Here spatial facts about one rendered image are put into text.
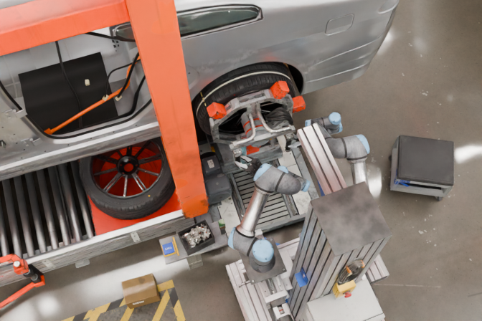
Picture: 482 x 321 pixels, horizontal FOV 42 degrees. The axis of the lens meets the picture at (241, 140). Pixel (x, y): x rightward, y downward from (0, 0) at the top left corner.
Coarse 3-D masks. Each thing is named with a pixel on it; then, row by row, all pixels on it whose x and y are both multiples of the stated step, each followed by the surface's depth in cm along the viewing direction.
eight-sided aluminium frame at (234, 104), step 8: (248, 96) 377; (256, 96) 379; (264, 96) 376; (272, 96) 378; (288, 96) 392; (232, 104) 375; (240, 104) 374; (248, 104) 375; (288, 104) 392; (232, 112) 378; (216, 120) 384; (224, 120) 384; (272, 120) 419; (280, 120) 413; (216, 128) 389; (272, 128) 418; (216, 136) 399; (224, 136) 413; (232, 136) 417; (240, 136) 421
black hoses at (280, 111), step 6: (276, 108) 382; (282, 108) 382; (264, 114) 387; (270, 114) 383; (276, 114) 380; (282, 114) 380; (288, 114) 386; (270, 120) 385; (276, 120) 381; (288, 120) 382
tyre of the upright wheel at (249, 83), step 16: (256, 64) 382; (272, 64) 388; (224, 80) 378; (240, 80) 375; (256, 80) 376; (272, 80) 379; (288, 80) 393; (208, 96) 382; (224, 96) 375; (208, 128) 405
